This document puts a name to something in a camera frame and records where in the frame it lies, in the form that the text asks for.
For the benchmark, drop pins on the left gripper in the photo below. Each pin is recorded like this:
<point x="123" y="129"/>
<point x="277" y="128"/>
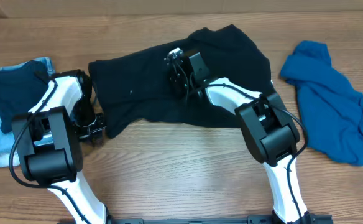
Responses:
<point x="94" y="126"/>

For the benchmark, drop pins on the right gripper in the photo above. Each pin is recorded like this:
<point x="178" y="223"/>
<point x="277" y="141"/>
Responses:
<point x="176" y="79"/>

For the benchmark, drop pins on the black t-shirt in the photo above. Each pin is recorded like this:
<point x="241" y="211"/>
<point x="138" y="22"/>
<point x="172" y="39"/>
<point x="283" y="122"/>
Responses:
<point x="137" y="86"/>

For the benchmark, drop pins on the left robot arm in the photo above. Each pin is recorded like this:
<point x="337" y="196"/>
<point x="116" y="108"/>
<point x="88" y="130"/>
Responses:
<point x="46" y="153"/>

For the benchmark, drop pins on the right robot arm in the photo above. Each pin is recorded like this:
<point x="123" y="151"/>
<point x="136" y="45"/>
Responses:
<point x="268" y="129"/>

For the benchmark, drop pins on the folded navy shirt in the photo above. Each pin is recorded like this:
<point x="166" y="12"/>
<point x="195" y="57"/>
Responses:
<point x="20" y="90"/>

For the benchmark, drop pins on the blue t-shirt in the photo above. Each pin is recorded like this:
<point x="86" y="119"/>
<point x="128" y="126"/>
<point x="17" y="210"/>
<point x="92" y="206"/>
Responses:
<point x="331" y="109"/>

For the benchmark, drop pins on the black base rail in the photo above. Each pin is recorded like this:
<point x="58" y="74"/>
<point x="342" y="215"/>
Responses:
<point x="251" y="219"/>

